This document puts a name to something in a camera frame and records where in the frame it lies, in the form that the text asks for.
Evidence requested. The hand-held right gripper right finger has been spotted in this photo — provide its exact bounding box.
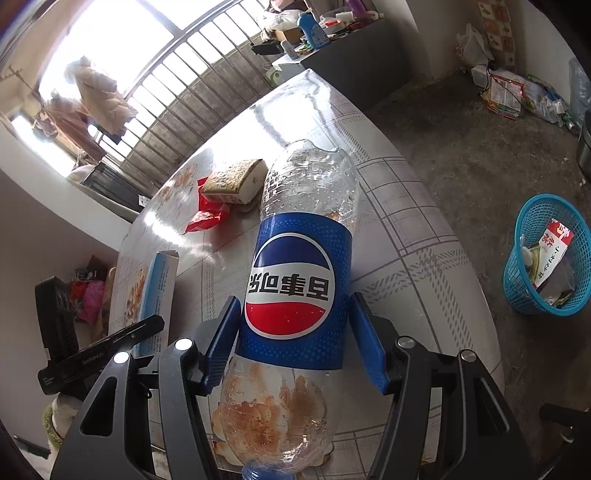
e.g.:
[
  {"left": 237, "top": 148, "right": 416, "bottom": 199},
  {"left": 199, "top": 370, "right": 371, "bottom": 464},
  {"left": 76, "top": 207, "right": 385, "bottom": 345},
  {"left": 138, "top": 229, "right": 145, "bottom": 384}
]
[{"left": 351, "top": 292, "right": 539, "bottom": 480}]

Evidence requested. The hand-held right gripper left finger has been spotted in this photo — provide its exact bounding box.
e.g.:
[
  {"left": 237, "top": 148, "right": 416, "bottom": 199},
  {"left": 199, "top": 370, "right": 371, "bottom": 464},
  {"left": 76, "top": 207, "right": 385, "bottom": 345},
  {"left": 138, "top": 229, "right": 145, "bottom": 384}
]
[{"left": 50, "top": 295, "right": 243, "bottom": 480}]

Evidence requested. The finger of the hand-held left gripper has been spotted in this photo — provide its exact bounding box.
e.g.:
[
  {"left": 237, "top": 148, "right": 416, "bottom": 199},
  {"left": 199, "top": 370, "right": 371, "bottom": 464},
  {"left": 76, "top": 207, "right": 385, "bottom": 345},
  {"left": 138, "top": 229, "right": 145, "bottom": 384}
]
[{"left": 38, "top": 315, "right": 166, "bottom": 396}]

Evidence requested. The blue and white carton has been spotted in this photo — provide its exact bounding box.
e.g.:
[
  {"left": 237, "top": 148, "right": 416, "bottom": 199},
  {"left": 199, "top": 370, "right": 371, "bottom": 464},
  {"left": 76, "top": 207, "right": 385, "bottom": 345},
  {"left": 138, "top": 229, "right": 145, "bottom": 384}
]
[{"left": 137, "top": 250, "right": 182, "bottom": 359}]

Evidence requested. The plastic cola bottle blue cap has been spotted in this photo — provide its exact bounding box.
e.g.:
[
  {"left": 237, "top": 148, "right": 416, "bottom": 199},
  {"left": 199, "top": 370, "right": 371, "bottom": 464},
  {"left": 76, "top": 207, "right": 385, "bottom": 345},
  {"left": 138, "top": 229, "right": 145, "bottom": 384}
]
[{"left": 217, "top": 138, "right": 361, "bottom": 480}]

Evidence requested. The red snack wrapper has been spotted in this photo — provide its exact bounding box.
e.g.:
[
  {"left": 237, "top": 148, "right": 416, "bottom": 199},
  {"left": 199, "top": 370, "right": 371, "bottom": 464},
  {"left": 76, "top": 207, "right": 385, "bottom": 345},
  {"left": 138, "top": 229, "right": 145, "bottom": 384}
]
[{"left": 185, "top": 178, "right": 232, "bottom": 234}]

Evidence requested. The blue plastic basket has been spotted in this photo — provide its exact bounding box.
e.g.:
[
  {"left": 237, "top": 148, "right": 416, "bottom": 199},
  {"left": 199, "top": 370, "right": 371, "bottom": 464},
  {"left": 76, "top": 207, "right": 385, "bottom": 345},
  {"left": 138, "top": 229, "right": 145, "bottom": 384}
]
[{"left": 502, "top": 194, "right": 591, "bottom": 317}]

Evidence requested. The gold tissue pack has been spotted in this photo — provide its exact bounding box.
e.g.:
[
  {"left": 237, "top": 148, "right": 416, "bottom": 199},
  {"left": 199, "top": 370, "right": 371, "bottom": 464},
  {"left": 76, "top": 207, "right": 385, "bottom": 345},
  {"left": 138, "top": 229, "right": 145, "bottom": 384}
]
[{"left": 201, "top": 159, "right": 269, "bottom": 206}]

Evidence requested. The red and white package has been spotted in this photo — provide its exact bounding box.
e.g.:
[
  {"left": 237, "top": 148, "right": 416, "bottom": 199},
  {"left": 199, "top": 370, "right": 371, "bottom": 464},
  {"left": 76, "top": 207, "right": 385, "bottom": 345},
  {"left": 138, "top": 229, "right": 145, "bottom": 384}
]
[{"left": 537, "top": 225, "right": 576, "bottom": 288}]

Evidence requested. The pink mesh bag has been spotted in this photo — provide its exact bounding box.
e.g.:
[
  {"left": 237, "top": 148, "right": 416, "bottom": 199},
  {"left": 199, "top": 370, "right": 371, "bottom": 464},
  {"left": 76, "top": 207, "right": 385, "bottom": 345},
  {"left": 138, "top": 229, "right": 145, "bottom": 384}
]
[{"left": 78, "top": 279, "right": 105, "bottom": 325}]

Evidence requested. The yellow green wrapper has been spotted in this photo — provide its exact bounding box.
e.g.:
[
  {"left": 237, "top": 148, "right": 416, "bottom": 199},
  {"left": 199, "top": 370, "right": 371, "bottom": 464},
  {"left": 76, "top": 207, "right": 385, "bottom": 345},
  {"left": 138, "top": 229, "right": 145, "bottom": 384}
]
[{"left": 521, "top": 234, "right": 548, "bottom": 282}]

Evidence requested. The hanging pink coat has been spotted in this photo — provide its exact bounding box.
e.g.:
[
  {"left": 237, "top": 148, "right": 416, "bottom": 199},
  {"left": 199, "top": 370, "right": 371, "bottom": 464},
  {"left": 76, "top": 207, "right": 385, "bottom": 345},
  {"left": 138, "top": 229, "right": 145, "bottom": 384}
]
[{"left": 41, "top": 92, "right": 108, "bottom": 163}]

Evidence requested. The grey crumpled wrapper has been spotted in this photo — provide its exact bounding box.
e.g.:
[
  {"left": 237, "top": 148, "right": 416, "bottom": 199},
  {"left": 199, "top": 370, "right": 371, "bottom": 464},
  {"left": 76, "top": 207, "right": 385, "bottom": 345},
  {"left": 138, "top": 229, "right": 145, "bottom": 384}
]
[{"left": 540, "top": 261, "right": 576, "bottom": 308}]

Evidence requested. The hanging cream jacket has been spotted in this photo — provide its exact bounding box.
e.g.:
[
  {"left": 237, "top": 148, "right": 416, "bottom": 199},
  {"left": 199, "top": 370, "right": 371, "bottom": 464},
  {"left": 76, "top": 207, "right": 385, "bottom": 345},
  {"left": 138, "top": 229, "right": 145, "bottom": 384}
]
[{"left": 68, "top": 55, "right": 139, "bottom": 140}]

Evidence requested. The metal window railing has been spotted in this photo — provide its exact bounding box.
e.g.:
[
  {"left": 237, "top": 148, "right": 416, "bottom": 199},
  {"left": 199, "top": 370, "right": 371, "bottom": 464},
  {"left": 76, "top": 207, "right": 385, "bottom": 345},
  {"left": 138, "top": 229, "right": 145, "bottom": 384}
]
[{"left": 78, "top": 0, "right": 288, "bottom": 186}]

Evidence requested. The grey cabinet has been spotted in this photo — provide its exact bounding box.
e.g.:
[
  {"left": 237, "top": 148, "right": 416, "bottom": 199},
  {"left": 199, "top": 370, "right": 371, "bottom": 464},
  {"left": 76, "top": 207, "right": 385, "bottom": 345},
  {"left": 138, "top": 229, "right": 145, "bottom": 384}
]
[{"left": 272, "top": 18, "right": 419, "bottom": 112}]

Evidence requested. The clear bag with papers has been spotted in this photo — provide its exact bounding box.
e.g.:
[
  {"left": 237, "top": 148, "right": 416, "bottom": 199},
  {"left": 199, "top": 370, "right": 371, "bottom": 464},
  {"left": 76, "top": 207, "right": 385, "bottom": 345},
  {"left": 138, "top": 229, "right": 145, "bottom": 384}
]
[{"left": 481, "top": 69, "right": 525, "bottom": 121}]

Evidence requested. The grey rice cooker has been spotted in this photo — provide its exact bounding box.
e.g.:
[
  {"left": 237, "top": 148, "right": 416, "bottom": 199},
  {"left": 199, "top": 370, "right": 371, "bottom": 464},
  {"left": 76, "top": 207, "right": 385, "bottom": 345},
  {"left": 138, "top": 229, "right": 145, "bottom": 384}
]
[{"left": 576, "top": 111, "right": 591, "bottom": 177}]

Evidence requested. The crumpled plastic bags pile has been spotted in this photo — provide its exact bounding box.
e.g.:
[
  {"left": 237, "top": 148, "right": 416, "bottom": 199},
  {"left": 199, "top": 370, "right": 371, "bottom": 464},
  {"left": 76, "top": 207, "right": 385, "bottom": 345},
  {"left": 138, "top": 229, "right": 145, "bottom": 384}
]
[{"left": 522, "top": 76, "right": 570, "bottom": 126}]

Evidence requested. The white plastic bag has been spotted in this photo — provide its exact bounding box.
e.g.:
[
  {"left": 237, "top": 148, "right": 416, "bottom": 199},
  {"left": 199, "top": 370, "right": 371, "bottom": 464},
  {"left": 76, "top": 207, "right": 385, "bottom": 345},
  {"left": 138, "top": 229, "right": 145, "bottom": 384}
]
[{"left": 455, "top": 23, "right": 493, "bottom": 71}]

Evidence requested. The open cardboard box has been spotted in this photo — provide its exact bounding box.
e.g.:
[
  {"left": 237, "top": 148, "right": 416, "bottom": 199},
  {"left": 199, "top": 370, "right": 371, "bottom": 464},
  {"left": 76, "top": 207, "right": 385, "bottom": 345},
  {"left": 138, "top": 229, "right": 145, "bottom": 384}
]
[{"left": 270, "top": 25, "right": 302, "bottom": 45}]

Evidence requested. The blue detergent bottle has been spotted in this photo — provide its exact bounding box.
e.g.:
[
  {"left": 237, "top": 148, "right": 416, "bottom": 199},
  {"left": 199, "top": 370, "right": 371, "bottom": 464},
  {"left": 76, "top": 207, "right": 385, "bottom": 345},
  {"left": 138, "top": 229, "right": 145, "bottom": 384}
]
[{"left": 297, "top": 11, "right": 331, "bottom": 49}]

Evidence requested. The large clear water jug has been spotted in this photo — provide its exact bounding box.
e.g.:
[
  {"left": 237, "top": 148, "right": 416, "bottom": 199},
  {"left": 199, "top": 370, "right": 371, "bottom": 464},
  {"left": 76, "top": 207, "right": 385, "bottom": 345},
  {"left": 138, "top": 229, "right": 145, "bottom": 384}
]
[{"left": 567, "top": 58, "right": 591, "bottom": 126}]

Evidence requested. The patterned cardboard board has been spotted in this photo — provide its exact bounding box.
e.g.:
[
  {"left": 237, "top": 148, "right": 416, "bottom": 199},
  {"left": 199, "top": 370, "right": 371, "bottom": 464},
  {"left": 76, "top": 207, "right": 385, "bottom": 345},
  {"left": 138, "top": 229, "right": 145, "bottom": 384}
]
[{"left": 475, "top": 0, "right": 516, "bottom": 66}]

